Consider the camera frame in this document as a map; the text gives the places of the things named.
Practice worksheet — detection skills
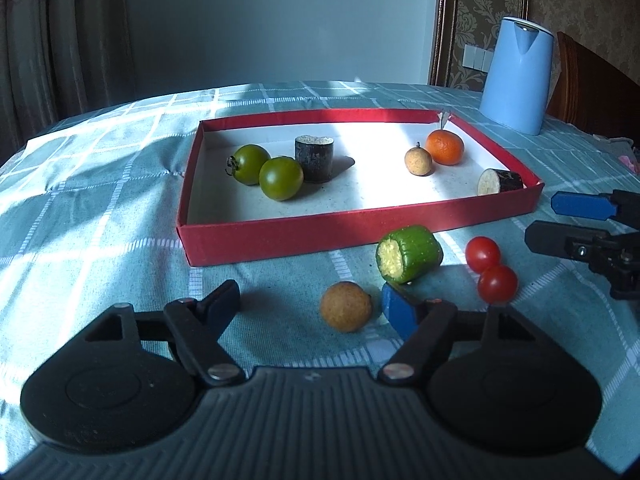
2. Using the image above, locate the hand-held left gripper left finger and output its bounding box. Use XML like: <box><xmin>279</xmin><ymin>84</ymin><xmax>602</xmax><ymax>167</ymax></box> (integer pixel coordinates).
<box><xmin>82</xmin><ymin>279</ymin><xmax>246</xmax><ymax>387</ymax></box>

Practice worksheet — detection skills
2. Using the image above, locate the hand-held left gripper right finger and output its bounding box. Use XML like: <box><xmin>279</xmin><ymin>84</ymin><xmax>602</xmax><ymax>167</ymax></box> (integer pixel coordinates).
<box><xmin>377</xmin><ymin>281</ymin><xmax>543</xmax><ymax>386</ymax></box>

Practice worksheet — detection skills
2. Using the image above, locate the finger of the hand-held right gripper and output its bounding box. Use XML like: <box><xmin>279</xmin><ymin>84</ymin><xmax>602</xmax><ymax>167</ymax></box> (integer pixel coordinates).
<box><xmin>525</xmin><ymin>220</ymin><xmax>640</xmax><ymax>302</ymax></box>
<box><xmin>551</xmin><ymin>189</ymin><xmax>640</xmax><ymax>223</ymax></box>

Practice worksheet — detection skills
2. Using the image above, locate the brown longan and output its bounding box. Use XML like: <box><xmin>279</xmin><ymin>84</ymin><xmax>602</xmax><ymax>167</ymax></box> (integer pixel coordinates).
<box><xmin>404</xmin><ymin>142</ymin><xmax>435</xmax><ymax>177</ymax></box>
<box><xmin>320</xmin><ymin>281</ymin><xmax>373</xmax><ymax>333</ymax></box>

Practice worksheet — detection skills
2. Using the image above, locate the green cucumber piece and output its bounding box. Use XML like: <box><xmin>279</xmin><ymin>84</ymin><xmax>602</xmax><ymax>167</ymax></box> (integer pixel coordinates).
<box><xmin>375</xmin><ymin>225</ymin><xmax>444</xmax><ymax>284</ymax></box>

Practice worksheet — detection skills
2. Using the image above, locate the red cherry tomato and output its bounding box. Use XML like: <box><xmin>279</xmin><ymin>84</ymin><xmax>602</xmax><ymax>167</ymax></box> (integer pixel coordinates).
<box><xmin>465</xmin><ymin>236</ymin><xmax>502</xmax><ymax>275</ymax></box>
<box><xmin>477</xmin><ymin>265</ymin><xmax>519</xmax><ymax>305</ymax></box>

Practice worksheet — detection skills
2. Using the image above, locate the dark eggplant piece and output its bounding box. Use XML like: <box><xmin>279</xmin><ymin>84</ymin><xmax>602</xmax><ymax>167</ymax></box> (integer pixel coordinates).
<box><xmin>294</xmin><ymin>135</ymin><xmax>335</xmax><ymax>184</ymax></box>
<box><xmin>477</xmin><ymin>168</ymin><xmax>524</xmax><ymax>197</ymax></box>

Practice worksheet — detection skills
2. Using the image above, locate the red cardboard box tray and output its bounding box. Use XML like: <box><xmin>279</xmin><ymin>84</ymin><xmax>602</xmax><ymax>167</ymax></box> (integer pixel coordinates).
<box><xmin>176</xmin><ymin>108</ymin><xmax>545</xmax><ymax>268</ymax></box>

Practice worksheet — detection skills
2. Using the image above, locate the green tomato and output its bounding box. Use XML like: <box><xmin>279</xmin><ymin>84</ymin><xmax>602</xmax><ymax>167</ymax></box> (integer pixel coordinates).
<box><xmin>258</xmin><ymin>156</ymin><xmax>305</xmax><ymax>202</ymax></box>
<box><xmin>226</xmin><ymin>144</ymin><xmax>272</xmax><ymax>186</ymax></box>

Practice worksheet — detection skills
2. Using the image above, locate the orange mandarin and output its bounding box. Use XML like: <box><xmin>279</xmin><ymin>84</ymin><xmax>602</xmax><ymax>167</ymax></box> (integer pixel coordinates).
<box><xmin>426</xmin><ymin>129</ymin><xmax>465</xmax><ymax>166</ymax></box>

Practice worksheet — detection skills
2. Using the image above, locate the pale grey cloth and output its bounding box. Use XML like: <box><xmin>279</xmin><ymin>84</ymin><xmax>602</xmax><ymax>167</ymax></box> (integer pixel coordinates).
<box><xmin>594</xmin><ymin>134</ymin><xmax>640</xmax><ymax>161</ymax></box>

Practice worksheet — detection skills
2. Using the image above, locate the brown wooden chair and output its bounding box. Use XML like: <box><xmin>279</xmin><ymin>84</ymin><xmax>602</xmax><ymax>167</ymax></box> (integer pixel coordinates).
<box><xmin>545</xmin><ymin>31</ymin><xmax>640</xmax><ymax>141</ymax></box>

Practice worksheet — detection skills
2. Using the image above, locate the blue electric kettle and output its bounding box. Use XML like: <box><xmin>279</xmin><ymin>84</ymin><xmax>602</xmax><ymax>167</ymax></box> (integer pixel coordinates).
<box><xmin>479</xmin><ymin>16</ymin><xmax>555</xmax><ymax>136</ymax></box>

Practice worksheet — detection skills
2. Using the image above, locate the teal checked tablecloth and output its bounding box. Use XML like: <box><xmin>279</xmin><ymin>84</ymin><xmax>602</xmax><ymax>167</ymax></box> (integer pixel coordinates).
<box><xmin>0</xmin><ymin>80</ymin><xmax>640</xmax><ymax>461</ymax></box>

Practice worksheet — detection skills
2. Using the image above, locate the beige patterned curtain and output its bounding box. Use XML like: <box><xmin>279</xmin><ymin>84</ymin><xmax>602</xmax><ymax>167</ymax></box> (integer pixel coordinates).
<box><xmin>0</xmin><ymin>0</ymin><xmax>137</xmax><ymax>161</ymax></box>

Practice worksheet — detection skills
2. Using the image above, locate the white wall switch panel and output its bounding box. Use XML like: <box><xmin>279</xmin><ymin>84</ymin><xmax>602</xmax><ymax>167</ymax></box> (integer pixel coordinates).
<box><xmin>462</xmin><ymin>44</ymin><xmax>497</xmax><ymax>72</ymax></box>

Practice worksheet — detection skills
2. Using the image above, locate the wooden wall panel frame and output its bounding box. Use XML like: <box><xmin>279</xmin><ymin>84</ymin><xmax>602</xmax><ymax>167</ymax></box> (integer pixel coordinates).
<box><xmin>429</xmin><ymin>0</ymin><xmax>531</xmax><ymax>88</ymax></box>

